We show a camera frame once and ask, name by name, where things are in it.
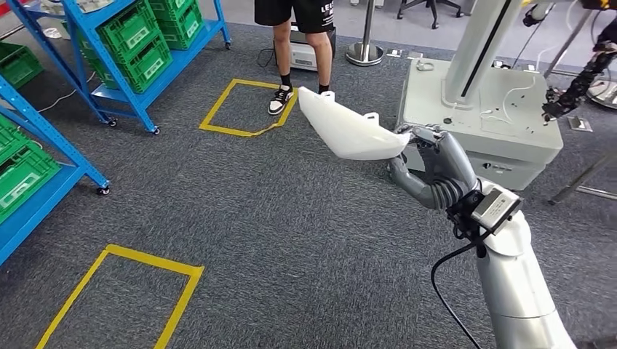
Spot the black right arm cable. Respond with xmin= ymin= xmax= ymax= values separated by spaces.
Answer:
xmin=430 ymin=206 xmax=493 ymax=349

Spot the person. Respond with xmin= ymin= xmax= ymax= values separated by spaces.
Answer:
xmin=254 ymin=0 xmax=337 ymax=117

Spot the grey white parts pile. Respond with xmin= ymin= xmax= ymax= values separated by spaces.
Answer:
xmin=41 ymin=0 xmax=114 ymax=15

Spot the yellow floor tape square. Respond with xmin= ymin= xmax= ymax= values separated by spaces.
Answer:
xmin=34 ymin=244 xmax=206 ymax=349
xmin=199 ymin=78 xmax=299 ymax=139

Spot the black cable-wrapped robot arm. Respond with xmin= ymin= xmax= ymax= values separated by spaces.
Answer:
xmin=541 ymin=26 xmax=617 ymax=123

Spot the chrome stanchion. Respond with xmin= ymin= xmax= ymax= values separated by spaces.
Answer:
xmin=345 ymin=0 xmax=386 ymax=68

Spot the chrome round base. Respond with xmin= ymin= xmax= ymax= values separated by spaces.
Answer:
xmin=585 ymin=78 xmax=617 ymax=111

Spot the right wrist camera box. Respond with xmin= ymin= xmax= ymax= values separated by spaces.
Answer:
xmin=469 ymin=186 xmax=524 ymax=231

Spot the black office chair base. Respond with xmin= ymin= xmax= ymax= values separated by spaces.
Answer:
xmin=397 ymin=0 xmax=465 ymax=31

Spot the white plastic shell part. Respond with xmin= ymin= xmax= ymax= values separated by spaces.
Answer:
xmin=297 ymin=86 xmax=412 ymax=161

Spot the white floor cable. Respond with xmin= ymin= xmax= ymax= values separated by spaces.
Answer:
xmin=37 ymin=72 xmax=97 ymax=115

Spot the grey box device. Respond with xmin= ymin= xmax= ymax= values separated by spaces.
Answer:
xmin=274 ymin=26 xmax=338 ymax=73

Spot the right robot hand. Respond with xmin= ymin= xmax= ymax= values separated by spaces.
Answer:
xmin=388 ymin=124 xmax=480 ymax=210

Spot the stainless steel table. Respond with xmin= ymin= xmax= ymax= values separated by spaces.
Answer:
xmin=544 ymin=8 xmax=617 ymax=206

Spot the grey machine base with column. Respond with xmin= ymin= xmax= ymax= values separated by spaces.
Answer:
xmin=396 ymin=0 xmax=565 ymax=192

